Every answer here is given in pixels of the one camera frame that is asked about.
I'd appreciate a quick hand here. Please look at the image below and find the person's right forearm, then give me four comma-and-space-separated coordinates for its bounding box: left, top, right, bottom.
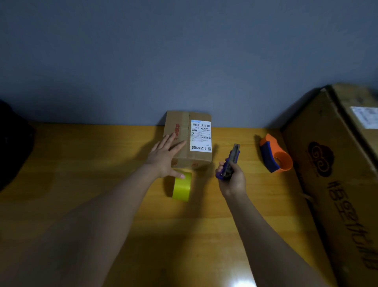
224, 191, 332, 287

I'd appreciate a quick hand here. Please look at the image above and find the black bag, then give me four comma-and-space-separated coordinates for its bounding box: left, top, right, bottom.
0, 100, 35, 192

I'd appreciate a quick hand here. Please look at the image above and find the person's left forearm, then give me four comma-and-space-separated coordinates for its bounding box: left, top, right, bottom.
0, 163, 163, 287

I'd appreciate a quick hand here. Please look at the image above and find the purple utility knife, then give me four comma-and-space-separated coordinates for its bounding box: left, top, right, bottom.
216, 144, 241, 180

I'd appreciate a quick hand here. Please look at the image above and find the large printed cardboard box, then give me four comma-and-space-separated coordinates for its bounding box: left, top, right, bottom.
281, 83, 378, 287

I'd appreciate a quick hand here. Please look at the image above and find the person's left hand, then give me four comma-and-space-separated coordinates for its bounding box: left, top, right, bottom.
145, 132, 187, 180

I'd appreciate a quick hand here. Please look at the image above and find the yellow tape roll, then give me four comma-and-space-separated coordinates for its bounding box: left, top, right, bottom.
172, 170, 193, 203

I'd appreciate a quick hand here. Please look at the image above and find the small labelled cardboard box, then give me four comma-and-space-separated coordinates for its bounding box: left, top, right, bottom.
163, 111, 213, 170

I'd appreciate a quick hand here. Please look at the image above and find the orange and blue tape dispenser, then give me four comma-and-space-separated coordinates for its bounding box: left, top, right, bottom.
259, 133, 294, 174

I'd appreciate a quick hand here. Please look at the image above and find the person's right hand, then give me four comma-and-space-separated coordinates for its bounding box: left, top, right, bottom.
215, 161, 247, 199

